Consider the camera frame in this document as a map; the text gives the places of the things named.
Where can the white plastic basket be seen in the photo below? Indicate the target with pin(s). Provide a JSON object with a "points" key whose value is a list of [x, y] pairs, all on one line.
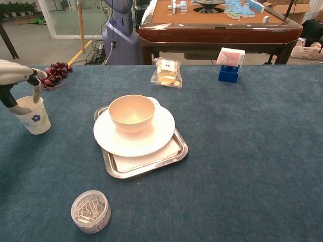
{"points": [[306, 52]]}

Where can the black table leg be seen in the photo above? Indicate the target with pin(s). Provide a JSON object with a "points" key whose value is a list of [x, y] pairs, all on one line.
{"points": [[7, 41]]}

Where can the purple robot base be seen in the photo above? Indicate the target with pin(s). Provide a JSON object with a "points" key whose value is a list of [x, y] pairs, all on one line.
{"points": [[121, 37]]}

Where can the clear snack bag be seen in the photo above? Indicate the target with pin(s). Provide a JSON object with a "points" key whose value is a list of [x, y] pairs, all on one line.
{"points": [[167, 73]]}

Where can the blue block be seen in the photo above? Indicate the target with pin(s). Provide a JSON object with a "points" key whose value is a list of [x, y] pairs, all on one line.
{"points": [[228, 73]]}

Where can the cardboard box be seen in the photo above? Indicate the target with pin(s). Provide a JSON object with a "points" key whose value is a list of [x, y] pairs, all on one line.
{"points": [[290, 8]]}

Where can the stainless steel tray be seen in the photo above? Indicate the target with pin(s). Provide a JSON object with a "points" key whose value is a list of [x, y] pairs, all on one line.
{"points": [[176, 153]]}

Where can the red grape bunch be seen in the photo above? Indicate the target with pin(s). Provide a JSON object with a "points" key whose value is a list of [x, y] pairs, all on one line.
{"points": [[56, 73]]}

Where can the brown mahjong table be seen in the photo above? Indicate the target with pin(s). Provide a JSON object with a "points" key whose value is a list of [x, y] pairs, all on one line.
{"points": [[214, 30]]}

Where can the white round plate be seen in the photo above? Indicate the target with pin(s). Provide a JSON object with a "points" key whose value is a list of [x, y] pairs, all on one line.
{"points": [[133, 142]]}

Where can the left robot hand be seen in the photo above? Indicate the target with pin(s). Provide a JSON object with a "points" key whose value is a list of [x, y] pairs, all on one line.
{"points": [[12, 73]]}

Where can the wooden pole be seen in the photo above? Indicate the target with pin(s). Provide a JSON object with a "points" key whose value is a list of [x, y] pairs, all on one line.
{"points": [[81, 25]]}

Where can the pink tissue pack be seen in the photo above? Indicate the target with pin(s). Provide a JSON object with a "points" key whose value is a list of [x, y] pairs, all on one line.
{"points": [[230, 57]]}

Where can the clear paper clip jar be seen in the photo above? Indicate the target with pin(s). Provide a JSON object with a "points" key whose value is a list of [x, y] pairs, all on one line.
{"points": [[90, 211]]}

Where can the beige bowl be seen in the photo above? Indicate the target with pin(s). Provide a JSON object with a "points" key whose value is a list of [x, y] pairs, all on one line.
{"points": [[131, 113]]}

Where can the blue white mahjong tile pile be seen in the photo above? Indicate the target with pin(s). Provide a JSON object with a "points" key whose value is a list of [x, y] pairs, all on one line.
{"points": [[239, 8]]}

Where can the white floral paper cup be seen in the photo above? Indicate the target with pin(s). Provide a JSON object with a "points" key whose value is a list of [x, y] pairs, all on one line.
{"points": [[35, 119]]}

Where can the white square plate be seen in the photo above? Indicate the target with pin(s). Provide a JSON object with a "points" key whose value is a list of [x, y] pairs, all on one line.
{"points": [[141, 161]]}

